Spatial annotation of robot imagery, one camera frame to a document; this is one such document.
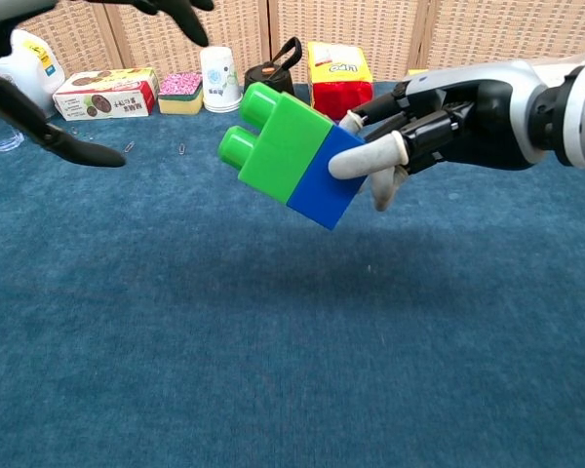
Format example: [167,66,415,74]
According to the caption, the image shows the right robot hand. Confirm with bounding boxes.
[328,58,550,213]

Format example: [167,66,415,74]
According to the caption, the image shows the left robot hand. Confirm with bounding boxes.
[0,0,215,169]

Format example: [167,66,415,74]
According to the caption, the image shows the blue toy block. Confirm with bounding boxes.
[286,124,368,231]

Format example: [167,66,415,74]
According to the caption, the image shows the green toy block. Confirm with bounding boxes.
[217,81,334,205]

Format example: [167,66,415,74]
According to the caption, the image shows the cookie box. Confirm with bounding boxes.
[53,67,161,122]

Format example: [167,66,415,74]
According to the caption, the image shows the pink yellow green sponge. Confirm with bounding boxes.
[157,71,205,116]

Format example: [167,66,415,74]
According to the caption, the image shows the woven folding screen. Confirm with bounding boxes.
[14,0,585,85]

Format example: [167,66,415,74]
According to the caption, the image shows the stacked white paper cups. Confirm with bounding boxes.
[199,46,244,114]

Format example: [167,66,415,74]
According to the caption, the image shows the black lid with handle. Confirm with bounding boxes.
[243,36,303,98]

